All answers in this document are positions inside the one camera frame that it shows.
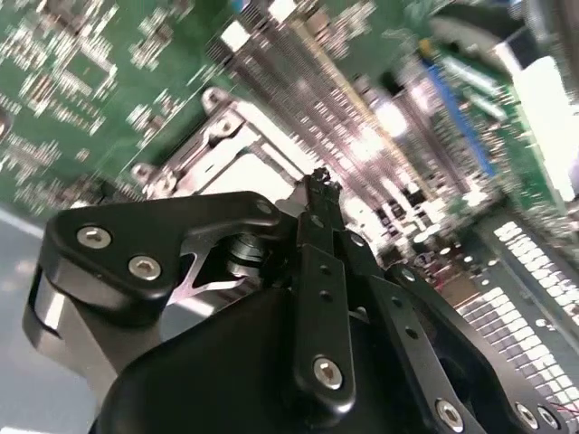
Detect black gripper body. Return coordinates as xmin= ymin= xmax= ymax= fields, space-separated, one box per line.
xmin=21 ymin=264 xmax=427 ymax=434

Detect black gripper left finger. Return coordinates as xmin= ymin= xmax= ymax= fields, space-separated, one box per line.
xmin=41 ymin=166 xmax=359 ymax=413

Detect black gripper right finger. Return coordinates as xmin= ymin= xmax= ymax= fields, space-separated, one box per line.
xmin=323 ymin=169 xmax=570 ymax=434

